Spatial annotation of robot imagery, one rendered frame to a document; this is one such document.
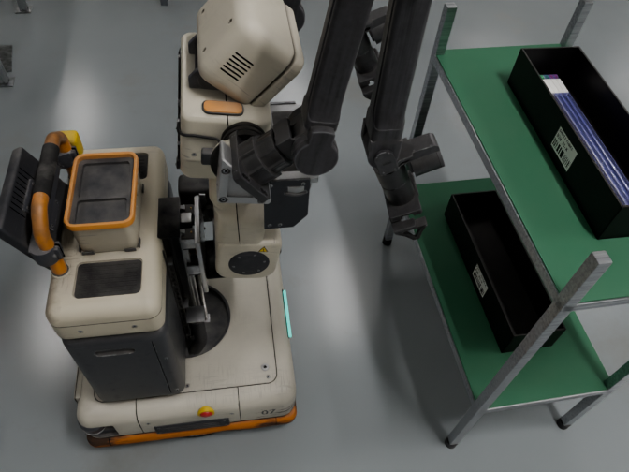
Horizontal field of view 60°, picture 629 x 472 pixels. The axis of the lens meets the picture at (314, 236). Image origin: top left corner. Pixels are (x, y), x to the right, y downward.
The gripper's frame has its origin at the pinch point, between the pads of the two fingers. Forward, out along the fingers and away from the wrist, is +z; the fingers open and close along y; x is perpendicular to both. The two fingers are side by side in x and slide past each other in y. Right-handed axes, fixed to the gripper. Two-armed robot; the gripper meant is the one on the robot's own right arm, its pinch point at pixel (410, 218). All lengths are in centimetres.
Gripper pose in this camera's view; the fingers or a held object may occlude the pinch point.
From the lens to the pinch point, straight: 119.8
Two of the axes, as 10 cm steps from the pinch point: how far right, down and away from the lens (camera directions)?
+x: -9.3, 2.9, 2.4
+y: -1.0, -8.1, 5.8
